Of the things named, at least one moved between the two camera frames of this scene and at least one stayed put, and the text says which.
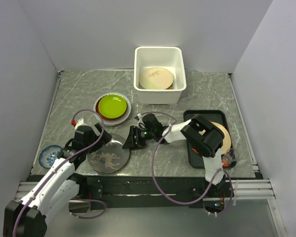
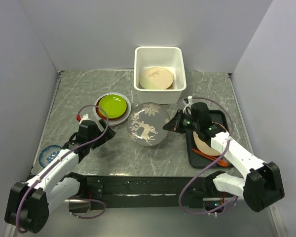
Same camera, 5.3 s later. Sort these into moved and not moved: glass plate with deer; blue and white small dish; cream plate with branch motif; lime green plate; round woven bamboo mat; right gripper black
Moved: right gripper black; glass plate with deer
Not moved: blue and white small dish; lime green plate; cream plate with branch motif; round woven bamboo mat
